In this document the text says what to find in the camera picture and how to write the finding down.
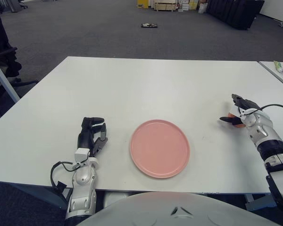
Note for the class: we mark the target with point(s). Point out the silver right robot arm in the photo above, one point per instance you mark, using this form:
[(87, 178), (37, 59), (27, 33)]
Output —
[(261, 131)]

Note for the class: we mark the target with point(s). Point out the black curtain partition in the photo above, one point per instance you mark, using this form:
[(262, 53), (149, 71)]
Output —
[(235, 13)]

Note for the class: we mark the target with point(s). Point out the white side table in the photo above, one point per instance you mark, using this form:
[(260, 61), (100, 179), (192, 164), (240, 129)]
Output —
[(276, 73)]

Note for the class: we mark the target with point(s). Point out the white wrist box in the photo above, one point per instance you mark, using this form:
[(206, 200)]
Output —
[(234, 112), (82, 155)]

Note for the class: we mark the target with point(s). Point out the green white tube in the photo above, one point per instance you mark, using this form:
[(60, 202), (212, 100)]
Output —
[(278, 66)]

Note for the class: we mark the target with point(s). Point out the stack of yellow boxes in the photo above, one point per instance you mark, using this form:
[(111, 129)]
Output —
[(193, 4)]

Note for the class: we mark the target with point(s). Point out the stack of white boxes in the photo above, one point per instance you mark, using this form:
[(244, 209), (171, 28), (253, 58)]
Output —
[(184, 5)]

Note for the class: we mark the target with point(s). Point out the grey robot torso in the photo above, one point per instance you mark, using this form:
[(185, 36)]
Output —
[(155, 209)]

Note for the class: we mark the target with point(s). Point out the black office chair with jacket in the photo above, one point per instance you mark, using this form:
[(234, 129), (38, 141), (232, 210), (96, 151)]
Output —
[(2, 58)]

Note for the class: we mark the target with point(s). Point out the wooden pallet crate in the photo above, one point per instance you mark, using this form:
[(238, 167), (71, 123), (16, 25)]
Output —
[(165, 5)]

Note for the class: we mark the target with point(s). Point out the black flat tray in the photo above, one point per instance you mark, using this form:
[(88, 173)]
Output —
[(149, 25)]

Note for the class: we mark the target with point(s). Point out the white plastic bag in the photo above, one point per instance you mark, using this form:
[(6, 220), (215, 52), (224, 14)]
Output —
[(202, 8)]

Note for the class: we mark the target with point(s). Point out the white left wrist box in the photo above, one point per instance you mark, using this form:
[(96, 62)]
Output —
[(82, 155)]

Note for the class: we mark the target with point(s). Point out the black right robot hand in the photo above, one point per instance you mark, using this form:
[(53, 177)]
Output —
[(247, 104)]

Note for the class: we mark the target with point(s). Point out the grey desk leg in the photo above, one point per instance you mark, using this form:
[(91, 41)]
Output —
[(4, 80)]

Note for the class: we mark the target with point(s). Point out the red apple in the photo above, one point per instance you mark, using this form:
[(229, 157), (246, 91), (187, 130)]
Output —
[(240, 125)]

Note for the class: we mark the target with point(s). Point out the pink round plate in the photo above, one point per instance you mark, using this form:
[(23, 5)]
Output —
[(160, 148)]

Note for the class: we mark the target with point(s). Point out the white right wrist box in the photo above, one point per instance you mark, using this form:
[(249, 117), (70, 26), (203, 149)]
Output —
[(234, 112)]

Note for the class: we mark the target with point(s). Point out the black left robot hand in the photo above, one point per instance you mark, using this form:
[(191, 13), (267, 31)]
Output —
[(85, 139)]

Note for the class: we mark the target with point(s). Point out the yellow cardboard box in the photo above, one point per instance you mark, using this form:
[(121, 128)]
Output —
[(143, 3)]

